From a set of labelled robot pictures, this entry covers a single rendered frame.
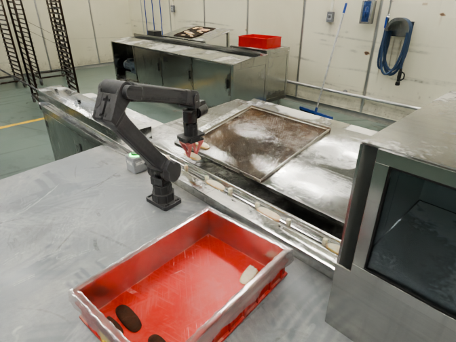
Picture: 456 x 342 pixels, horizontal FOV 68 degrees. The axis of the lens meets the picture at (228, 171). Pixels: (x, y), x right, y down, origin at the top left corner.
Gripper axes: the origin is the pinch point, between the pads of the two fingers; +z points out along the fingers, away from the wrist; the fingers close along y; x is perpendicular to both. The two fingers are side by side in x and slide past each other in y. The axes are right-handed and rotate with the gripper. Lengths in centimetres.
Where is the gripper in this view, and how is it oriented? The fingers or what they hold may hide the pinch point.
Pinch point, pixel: (192, 154)
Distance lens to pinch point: 144.3
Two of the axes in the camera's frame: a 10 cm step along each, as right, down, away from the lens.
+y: -7.2, 3.4, -6.1
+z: 0.1, 8.8, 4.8
